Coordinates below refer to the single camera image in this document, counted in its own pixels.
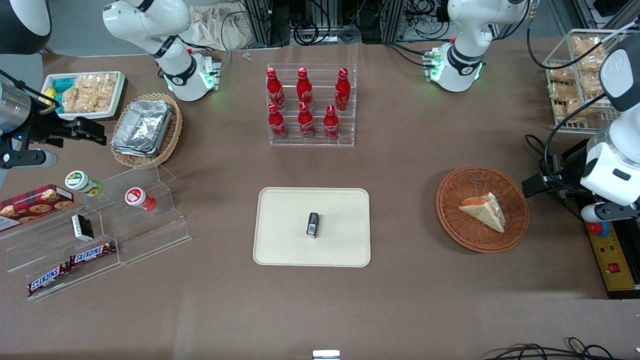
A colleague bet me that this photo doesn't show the brown round wicker basket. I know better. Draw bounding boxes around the brown round wicker basket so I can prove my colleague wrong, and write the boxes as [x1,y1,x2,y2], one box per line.
[435,165,530,254]

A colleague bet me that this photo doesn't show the beige plastic tray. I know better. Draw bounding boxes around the beige plastic tray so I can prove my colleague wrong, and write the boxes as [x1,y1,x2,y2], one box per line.
[252,187,372,268]

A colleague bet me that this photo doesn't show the clear acrylic step shelf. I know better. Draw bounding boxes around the clear acrylic step shelf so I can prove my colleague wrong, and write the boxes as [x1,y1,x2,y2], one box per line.
[0,164,192,302]

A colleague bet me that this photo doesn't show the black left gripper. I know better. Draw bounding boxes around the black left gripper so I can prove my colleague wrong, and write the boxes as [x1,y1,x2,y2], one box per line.
[521,140,592,200]

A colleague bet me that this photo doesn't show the clear rice cracker bag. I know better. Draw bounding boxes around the clear rice cracker bag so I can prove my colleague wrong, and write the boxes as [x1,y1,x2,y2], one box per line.
[62,73,119,114]

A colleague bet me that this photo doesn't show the green lidded cup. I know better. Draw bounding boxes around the green lidded cup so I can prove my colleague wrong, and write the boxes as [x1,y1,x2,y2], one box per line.
[65,170,104,197]

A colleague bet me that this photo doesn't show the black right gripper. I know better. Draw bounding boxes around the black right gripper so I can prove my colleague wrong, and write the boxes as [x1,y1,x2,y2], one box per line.
[20,107,108,152]

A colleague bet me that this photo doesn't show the red lidded cup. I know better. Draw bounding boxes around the red lidded cup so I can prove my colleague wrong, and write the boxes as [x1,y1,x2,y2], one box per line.
[124,187,157,212]

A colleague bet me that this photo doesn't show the yellow emergency stop box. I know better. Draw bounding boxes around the yellow emergency stop box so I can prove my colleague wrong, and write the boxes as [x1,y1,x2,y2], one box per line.
[585,220,639,292]

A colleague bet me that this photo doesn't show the beige cloth bag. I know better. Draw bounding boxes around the beige cloth bag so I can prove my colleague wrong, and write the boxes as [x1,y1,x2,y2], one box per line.
[187,4,257,52]

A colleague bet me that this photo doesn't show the triangular sandwich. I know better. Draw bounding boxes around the triangular sandwich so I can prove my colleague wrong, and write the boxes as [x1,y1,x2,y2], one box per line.
[458,192,507,234]

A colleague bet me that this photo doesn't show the white rectangular snack tray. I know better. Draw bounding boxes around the white rectangular snack tray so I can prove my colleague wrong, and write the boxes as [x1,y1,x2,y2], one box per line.
[41,71,127,121]

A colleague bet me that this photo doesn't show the red cola bottle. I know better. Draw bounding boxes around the red cola bottle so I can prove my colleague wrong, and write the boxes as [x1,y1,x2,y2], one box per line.
[335,67,351,112]
[298,101,316,140]
[267,102,289,141]
[296,67,314,109]
[266,67,286,111]
[323,104,340,141]

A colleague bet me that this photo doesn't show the brown snickers bar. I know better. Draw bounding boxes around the brown snickers bar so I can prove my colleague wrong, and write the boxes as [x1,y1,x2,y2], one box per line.
[68,241,117,267]
[27,263,72,297]

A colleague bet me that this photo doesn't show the black floor cables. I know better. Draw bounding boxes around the black floor cables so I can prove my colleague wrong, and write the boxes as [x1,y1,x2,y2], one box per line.
[482,337,640,360]

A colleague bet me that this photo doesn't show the stacked aluminium foil trays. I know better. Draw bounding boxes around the stacked aluminium foil trays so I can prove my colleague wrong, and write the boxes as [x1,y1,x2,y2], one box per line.
[110,99,174,159]

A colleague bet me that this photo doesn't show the light oval wicker basket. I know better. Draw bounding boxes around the light oval wicker basket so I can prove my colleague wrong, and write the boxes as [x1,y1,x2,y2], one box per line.
[110,92,183,169]

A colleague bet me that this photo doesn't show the red cookie box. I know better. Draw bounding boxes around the red cookie box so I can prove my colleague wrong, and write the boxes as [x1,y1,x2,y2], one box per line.
[0,184,75,232]

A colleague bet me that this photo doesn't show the clear acrylic bottle rack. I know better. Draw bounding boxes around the clear acrylic bottle rack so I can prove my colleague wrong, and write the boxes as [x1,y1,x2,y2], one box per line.
[266,63,358,147]

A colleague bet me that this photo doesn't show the black and white small box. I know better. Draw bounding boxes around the black and white small box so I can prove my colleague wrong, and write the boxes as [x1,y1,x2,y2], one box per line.
[71,214,95,242]

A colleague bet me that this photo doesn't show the coiled black cable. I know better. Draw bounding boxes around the coiled black cable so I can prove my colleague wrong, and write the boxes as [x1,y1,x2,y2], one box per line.
[292,20,321,47]

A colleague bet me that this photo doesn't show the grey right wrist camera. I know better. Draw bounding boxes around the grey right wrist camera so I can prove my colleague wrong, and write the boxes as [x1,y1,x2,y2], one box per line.
[0,149,59,170]

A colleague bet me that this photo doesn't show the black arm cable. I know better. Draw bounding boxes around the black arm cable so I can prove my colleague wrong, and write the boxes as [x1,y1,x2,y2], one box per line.
[525,0,626,183]

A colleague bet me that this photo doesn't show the white wire basket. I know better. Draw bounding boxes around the white wire basket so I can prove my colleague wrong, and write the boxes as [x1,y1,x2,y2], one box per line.
[542,28,632,134]

